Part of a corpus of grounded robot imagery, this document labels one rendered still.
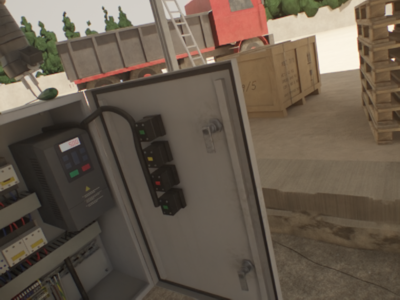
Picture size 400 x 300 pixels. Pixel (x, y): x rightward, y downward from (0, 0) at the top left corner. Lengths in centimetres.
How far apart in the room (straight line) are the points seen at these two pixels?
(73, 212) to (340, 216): 150
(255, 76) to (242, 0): 720
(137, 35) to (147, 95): 851
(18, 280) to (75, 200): 24
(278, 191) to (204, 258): 121
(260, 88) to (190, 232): 286
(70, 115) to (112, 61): 815
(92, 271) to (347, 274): 130
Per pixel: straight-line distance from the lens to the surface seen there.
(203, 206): 67
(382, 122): 241
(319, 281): 178
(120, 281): 105
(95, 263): 104
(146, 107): 64
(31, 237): 82
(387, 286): 178
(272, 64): 331
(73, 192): 75
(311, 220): 194
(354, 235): 190
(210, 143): 52
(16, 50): 76
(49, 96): 74
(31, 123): 89
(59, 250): 89
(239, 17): 1035
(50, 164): 72
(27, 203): 83
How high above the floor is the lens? 127
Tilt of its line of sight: 17 degrees down
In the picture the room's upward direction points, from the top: 14 degrees counter-clockwise
